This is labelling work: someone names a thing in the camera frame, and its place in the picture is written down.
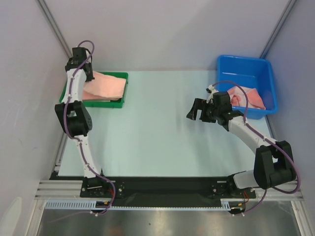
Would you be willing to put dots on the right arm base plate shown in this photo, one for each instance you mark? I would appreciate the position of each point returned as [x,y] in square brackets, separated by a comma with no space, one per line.
[232,189]

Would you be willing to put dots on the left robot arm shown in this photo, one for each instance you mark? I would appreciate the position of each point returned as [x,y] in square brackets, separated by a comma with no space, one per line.
[72,114]

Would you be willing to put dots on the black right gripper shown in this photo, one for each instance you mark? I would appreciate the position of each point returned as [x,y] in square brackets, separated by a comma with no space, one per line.
[204,111]

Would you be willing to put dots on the pink white striped towel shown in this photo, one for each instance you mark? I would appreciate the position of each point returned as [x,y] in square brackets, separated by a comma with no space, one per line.
[238,98]

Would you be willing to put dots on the aluminium front rail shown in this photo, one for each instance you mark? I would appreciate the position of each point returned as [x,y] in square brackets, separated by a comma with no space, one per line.
[71,189]

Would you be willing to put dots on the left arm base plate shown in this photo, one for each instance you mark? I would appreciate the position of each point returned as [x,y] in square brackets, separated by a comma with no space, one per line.
[99,188]

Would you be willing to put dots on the right aluminium corner post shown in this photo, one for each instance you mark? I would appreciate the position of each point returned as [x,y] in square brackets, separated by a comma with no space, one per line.
[289,8]

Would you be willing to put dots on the grey cable duct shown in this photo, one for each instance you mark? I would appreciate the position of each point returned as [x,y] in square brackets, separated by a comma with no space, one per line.
[98,205]

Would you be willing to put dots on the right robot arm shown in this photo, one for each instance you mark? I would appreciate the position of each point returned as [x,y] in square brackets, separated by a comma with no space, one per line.
[273,162]

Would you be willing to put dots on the left aluminium corner post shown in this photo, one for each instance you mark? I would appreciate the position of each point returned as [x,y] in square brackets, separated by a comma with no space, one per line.
[52,23]

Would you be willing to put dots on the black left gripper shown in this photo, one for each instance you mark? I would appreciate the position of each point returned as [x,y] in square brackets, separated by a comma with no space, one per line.
[90,77]

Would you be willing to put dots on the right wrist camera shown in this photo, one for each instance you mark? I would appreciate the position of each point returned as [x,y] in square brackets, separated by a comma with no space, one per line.
[211,91]

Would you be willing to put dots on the aluminium corner post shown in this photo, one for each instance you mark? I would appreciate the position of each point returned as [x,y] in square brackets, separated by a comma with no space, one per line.
[52,23]
[289,8]

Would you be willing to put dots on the light pink towel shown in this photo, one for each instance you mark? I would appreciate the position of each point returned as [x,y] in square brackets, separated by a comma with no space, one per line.
[105,85]

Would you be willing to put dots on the blue plastic bin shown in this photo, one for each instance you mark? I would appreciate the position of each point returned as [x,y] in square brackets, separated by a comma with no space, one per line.
[252,73]

